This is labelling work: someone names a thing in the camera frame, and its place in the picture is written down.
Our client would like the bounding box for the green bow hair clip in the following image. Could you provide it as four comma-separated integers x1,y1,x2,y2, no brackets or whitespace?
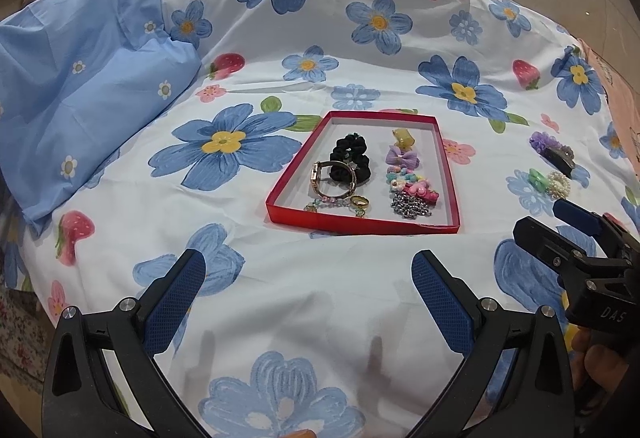
528,168,551,194

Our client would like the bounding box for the light blue pillow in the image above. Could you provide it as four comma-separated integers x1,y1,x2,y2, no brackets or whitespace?
0,0,203,236

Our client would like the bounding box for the person's right hand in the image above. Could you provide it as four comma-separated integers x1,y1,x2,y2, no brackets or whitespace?
572,330,640,419

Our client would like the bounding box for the pink hair clip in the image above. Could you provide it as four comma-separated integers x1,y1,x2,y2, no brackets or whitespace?
397,183,441,209

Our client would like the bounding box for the pastel charm bracelet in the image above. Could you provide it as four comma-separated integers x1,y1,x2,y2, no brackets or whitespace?
304,197,368,218

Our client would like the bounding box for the gold wrist watch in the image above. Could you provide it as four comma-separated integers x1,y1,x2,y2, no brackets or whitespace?
311,159,361,200

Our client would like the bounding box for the silver metal chain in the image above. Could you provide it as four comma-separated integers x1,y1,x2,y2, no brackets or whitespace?
390,191,433,220

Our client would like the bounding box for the pink printed cloth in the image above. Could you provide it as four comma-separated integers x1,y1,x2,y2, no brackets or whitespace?
575,38,640,169

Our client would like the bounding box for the white pearl bracelet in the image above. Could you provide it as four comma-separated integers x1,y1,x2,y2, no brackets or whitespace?
546,171,572,200

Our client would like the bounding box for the black scrunchie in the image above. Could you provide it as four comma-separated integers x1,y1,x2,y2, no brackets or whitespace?
328,134,371,184

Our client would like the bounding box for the red shallow box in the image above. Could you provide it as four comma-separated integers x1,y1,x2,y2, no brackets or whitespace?
265,111,461,235

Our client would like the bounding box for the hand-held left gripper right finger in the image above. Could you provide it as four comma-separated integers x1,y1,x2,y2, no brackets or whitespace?
405,249,583,438

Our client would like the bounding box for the floral bedsheet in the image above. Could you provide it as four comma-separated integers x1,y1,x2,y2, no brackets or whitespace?
0,0,640,438

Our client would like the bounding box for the black hair claw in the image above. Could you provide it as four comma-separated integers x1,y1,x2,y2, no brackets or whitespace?
545,145,575,172

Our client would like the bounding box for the pastel bead bracelet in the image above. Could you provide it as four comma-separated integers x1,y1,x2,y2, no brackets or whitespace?
386,171,426,189

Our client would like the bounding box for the purple flower hair clip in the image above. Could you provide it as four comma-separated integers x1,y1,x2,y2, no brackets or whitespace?
529,131,557,154

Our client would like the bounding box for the purple bow hair tie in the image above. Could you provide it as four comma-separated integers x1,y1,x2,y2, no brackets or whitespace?
385,144,420,169

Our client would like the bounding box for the yellow hair claw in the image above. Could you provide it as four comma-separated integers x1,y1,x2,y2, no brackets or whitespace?
391,128,418,150

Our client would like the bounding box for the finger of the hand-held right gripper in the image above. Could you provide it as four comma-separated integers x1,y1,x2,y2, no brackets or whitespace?
552,199,626,244
512,217,588,279

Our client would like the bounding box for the floral patterned rug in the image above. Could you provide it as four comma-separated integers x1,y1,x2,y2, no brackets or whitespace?
0,288,56,386

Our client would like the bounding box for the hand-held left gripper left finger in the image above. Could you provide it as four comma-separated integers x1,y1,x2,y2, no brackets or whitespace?
42,248,211,438

